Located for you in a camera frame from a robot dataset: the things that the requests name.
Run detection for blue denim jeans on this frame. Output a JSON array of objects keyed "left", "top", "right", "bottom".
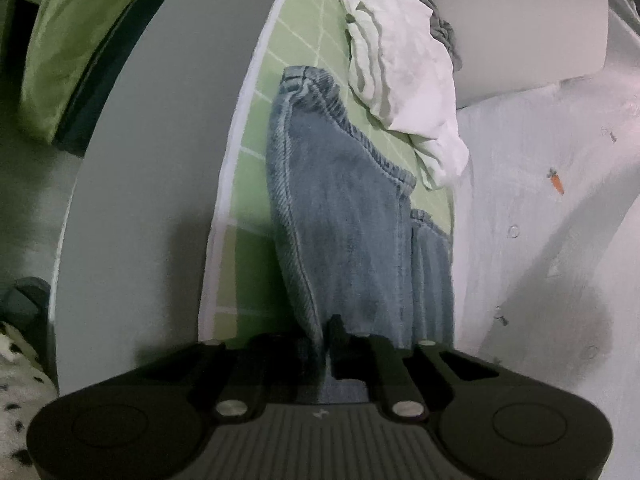
[{"left": 273, "top": 66, "right": 454, "bottom": 404}]

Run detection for spotted white fabric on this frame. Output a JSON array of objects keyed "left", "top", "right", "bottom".
[{"left": 0, "top": 322, "right": 58, "bottom": 480}]

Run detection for green grid cutting mat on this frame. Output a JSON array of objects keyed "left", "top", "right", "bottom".
[{"left": 197, "top": 0, "right": 457, "bottom": 348}]

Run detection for light blue carrot print sheet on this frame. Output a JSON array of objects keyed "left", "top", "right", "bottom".
[{"left": 456, "top": 0, "right": 639, "bottom": 479}]

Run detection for white folded garment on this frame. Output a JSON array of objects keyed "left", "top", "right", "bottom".
[{"left": 340, "top": 0, "right": 469, "bottom": 188}]

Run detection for white rounded board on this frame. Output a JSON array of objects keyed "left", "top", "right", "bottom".
[{"left": 432, "top": 0, "right": 608, "bottom": 107}]

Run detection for grey garment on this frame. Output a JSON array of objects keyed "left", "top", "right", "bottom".
[{"left": 419, "top": 0, "right": 462, "bottom": 72}]

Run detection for green curtain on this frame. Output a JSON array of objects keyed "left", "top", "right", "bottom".
[{"left": 18, "top": 0, "right": 132, "bottom": 144}]

